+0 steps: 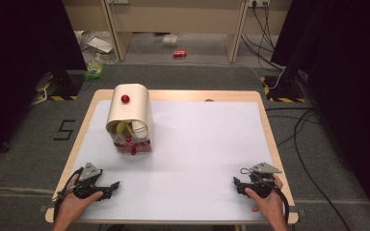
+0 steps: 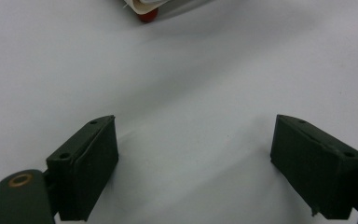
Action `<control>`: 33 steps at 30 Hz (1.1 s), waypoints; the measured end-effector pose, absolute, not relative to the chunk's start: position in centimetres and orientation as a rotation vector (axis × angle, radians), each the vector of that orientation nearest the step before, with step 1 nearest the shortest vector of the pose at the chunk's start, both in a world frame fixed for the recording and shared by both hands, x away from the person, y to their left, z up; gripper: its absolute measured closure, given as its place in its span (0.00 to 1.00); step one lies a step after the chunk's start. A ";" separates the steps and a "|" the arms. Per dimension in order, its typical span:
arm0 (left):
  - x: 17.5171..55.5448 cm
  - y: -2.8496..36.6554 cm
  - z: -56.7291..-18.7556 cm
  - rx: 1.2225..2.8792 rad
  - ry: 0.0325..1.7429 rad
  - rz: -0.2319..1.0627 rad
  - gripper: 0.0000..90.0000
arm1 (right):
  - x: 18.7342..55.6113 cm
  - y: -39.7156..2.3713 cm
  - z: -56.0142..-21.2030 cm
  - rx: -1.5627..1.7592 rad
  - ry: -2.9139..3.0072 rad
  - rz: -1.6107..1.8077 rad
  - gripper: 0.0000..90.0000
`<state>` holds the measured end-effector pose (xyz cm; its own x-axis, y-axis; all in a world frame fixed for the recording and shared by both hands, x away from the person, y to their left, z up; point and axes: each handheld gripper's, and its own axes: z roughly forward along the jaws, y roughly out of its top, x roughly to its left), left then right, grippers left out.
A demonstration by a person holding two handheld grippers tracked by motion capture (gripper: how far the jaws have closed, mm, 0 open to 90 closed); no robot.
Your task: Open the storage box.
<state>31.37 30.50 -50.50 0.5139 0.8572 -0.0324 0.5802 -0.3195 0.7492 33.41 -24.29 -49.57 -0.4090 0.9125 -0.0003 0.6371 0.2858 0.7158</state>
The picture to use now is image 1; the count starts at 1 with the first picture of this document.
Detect white table mat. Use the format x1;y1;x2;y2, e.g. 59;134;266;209
66;99;275;223

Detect white wall socket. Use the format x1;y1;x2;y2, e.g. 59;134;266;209
248;0;271;8

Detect white paper pile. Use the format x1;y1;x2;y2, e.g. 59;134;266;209
74;30;117;64

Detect yellow green fruit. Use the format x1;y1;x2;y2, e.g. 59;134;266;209
115;120;137;138

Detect green plastic bag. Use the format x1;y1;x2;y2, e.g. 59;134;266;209
83;61;106;80

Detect beige wooden desk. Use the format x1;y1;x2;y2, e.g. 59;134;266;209
61;0;294;64

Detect person's right hand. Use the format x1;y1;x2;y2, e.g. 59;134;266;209
244;173;286;223

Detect black curtain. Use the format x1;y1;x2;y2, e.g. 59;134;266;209
0;0;88;167
271;0;370;229

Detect clear plastic packaging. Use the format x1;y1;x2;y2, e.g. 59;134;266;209
162;34;180;46

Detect white floor cable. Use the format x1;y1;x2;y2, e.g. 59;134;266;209
130;39;285;90

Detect cream roll-top storage box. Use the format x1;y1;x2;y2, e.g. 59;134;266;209
105;83;154;156

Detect black floor cables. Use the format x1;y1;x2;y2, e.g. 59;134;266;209
265;106;353;231

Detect person's left hand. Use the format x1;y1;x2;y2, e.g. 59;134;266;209
57;174;104;223

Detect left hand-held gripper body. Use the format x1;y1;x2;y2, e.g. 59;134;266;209
72;162;111;200

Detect white round item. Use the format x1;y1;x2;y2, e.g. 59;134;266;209
131;120;149;139

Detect black power cables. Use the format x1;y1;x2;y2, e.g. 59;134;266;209
240;2;285;71

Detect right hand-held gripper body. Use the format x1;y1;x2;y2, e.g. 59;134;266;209
237;162;283;199

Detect black stand with hazard tape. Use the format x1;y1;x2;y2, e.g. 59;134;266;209
33;68;85;105
259;64;307;104

